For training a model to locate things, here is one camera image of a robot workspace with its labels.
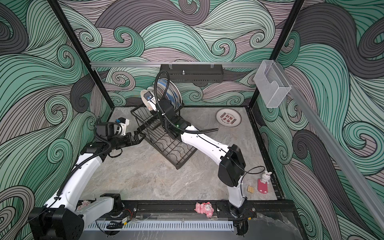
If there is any cream cartoon plate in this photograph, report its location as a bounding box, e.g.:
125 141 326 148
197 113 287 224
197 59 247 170
141 90 157 111

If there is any orange sunburst plate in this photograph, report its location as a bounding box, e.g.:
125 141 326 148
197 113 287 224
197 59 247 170
169 81 183 109

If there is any white rabbit pink stand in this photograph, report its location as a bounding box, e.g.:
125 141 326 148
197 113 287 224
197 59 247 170
258 171 272 194

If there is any black wire dish rack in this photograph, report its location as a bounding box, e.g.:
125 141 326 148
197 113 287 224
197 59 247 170
131 104 197 170

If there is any aluminium rail right wall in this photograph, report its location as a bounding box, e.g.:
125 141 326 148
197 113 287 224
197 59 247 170
276 63 384 230

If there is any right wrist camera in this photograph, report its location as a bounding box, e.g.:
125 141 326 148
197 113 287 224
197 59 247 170
144 91 156 105

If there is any pink plush toy left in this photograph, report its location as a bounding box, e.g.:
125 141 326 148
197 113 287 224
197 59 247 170
77 200 91 212

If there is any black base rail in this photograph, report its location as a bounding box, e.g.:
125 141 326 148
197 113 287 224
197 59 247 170
77 199 298 219

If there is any pink plush toy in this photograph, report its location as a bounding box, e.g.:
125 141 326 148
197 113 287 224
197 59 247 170
77 200 91 212
195 202 214 218

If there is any black perforated wall shelf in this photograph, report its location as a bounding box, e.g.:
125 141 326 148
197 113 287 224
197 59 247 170
160 64 224 85

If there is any clear acrylic wall holder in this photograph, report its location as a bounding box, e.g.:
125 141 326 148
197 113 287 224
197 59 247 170
254 60 292 108

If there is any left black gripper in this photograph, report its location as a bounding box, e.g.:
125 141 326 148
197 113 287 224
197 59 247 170
108 131 146 151

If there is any aluminium rail back wall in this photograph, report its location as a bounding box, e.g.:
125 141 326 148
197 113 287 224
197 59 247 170
90 61 261 69

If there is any blue striped plate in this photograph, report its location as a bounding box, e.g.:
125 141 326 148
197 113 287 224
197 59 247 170
157 78 181 109

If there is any aluminium rail wall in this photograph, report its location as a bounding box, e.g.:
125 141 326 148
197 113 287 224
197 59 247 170
276 63 384 230
90 61 261 69

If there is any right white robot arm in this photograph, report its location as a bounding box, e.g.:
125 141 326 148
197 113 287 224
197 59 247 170
145 70 258 218

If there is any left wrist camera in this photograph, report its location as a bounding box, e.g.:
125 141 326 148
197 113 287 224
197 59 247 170
115 118 130 136

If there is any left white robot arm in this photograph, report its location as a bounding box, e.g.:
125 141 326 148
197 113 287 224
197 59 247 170
27 118 146 240

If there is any pink plush toy centre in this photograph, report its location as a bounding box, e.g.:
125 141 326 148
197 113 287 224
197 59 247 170
195 202 214 218

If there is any red patterned white plate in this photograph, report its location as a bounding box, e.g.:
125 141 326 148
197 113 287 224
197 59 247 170
216 108 242 128

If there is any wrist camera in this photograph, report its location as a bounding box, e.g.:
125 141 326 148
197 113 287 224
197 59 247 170
144 91 156 105
115 118 130 136

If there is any white slotted cable duct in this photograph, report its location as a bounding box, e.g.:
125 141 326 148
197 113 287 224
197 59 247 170
85 220 235 232

